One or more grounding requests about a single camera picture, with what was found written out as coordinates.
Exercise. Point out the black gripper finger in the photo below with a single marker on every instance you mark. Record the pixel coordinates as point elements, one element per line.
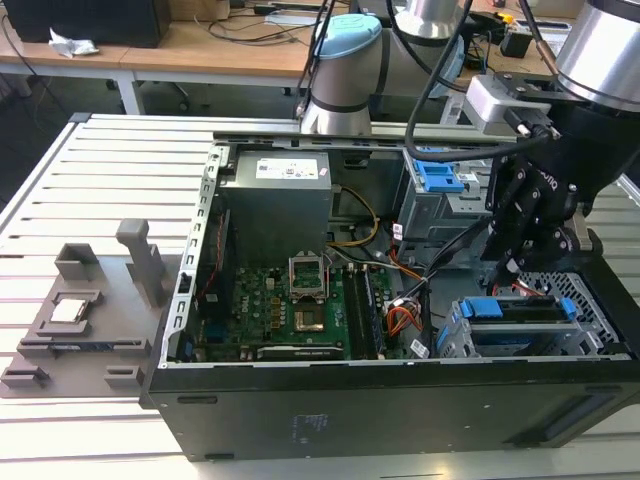
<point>547,240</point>
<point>512,205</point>

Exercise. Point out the hard disk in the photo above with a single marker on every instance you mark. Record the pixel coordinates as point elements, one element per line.
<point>482,307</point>

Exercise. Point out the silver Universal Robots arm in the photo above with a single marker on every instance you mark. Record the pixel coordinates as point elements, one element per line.
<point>340,85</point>

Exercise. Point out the grey metal disk bay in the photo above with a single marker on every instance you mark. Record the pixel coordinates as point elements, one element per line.
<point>595,320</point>

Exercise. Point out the blue plastic drive latch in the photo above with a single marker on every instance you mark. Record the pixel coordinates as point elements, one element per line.
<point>437,177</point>

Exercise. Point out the grey metal drive cage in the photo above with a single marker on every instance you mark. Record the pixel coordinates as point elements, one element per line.
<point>425,215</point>

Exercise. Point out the small black box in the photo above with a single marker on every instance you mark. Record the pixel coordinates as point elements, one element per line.
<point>516,44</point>

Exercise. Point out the black RAM stick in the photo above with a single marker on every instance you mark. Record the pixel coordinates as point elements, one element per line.
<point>374,315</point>

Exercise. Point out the CPU socket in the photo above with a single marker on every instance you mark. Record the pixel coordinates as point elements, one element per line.
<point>310,321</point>

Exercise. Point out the grey power supply unit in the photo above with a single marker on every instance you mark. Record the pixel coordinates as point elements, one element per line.
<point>275,220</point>

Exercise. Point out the black graphics card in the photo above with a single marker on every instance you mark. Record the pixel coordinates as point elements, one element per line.
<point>300,352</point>

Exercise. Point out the black open PC case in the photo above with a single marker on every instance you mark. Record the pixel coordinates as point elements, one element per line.
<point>350,420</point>

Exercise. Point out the green motherboard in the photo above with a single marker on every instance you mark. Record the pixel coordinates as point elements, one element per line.
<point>260,305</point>

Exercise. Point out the wooden desk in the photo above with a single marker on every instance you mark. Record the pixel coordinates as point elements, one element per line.
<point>200,55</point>

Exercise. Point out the grey parts rack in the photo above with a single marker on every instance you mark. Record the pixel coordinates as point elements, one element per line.
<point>115,300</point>

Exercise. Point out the silver CPU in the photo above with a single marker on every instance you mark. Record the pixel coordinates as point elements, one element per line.
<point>70,310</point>

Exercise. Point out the large black box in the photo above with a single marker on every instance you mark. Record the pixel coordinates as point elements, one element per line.
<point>90,22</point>

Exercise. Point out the crumpled white paper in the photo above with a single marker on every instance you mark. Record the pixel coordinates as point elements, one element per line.
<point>72,45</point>

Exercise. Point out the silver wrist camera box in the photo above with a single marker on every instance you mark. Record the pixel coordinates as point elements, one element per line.
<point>492,107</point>

